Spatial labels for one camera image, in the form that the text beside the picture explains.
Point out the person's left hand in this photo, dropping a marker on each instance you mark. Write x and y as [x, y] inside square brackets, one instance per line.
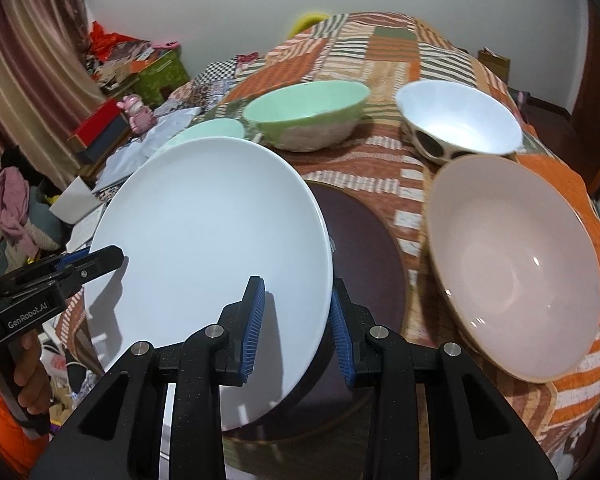
[27, 365]

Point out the pink toy figure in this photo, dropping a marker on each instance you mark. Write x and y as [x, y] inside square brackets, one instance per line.
[136, 115]

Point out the red plastic bag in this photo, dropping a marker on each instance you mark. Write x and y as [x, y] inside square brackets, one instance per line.
[102, 40]

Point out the dark blue box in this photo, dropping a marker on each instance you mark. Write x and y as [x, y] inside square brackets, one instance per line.
[105, 142]

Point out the long red box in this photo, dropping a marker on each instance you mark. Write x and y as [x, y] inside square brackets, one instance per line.
[97, 120]

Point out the large white plate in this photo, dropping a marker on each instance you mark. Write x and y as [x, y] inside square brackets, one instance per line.
[205, 235]

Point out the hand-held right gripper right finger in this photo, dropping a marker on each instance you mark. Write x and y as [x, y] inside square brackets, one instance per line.
[341, 340]

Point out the green box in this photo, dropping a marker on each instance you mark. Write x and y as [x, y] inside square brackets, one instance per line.
[160, 77]

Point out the dark brown plate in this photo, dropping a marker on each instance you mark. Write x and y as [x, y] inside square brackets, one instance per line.
[360, 250]

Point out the brown paper bag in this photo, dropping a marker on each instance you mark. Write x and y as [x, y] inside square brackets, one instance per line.
[495, 62]

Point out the white bowl with dark dots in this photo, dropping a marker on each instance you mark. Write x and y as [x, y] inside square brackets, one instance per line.
[460, 110]

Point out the striped curtain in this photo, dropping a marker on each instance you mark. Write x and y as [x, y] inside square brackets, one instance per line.
[30, 85]

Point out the small pink item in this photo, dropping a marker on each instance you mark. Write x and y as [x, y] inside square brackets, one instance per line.
[166, 45]

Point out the small mint green plate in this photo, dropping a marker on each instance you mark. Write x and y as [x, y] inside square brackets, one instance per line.
[210, 130]

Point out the pink cloth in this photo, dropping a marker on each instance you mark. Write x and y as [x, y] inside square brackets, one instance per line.
[12, 205]

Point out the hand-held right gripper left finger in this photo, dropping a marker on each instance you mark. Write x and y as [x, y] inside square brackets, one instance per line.
[255, 325]

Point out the wooden door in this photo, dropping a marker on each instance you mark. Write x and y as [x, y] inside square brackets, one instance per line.
[597, 100]

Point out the orange patchwork blanket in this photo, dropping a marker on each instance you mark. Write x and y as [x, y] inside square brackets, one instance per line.
[370, 60]

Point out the checkered patchwork cloth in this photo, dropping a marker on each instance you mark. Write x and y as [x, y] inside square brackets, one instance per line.
[215, 85]

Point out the grey plastic bag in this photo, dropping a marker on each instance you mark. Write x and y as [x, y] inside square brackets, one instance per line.
[145, 145]

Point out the green bowl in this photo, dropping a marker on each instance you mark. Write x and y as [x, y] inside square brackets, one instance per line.
[305, 105]

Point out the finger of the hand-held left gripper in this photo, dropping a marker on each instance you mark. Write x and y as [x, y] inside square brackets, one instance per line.
[75, 258]
[100, 260]

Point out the pile of papers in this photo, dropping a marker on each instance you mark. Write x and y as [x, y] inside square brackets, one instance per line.
[125, 65]

